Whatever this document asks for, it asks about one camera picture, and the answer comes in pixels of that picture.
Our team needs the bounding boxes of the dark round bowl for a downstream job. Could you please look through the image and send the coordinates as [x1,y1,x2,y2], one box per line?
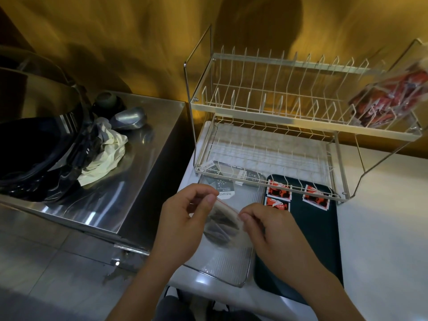
[92,92,126,119]

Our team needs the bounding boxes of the red sachet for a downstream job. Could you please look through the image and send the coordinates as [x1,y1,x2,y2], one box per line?
[266,180,292,201]
[302,185,331,211]
[264,197,290,212]

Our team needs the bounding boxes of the person's right hand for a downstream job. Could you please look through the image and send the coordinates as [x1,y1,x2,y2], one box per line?
[238,203,323,282]

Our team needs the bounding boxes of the person's left forearm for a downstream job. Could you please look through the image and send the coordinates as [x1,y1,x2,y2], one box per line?
[106,259,190,321]

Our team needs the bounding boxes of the stainless steel cabinet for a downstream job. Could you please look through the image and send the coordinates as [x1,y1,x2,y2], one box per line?
[0,91,195,275]

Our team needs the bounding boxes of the person's right forearm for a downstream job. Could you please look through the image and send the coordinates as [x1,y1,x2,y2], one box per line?
[290,261,367,321]

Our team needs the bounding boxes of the two-tier wire dish rack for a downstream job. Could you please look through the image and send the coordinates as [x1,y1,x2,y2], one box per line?
[183,25,428,204]

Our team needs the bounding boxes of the cream cloth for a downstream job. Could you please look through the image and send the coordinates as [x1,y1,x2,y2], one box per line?
[78,118,129,187]

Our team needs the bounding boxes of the person's left hand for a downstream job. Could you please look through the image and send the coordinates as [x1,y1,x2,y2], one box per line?
[150,184,220,268]

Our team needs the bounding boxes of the dark green tray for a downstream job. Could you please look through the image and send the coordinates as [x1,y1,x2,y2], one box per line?
[253,174,344,305]

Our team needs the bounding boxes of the dark sachet with white label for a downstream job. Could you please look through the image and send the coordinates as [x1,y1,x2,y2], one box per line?
[214,179,237,198]

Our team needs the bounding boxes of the large black wok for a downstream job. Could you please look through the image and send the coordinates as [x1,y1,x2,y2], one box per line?
[0,115,101,203]

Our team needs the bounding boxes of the clear ribbed plastic tray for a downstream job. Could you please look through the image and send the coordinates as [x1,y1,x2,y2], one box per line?
[182,162,267,288]

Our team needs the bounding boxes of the clear bag of red sachets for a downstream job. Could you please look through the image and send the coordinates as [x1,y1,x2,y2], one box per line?
[348,63,428,129]

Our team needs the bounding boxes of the clear zip bag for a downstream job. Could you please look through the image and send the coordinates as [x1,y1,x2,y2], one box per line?
[189,194,255,250]

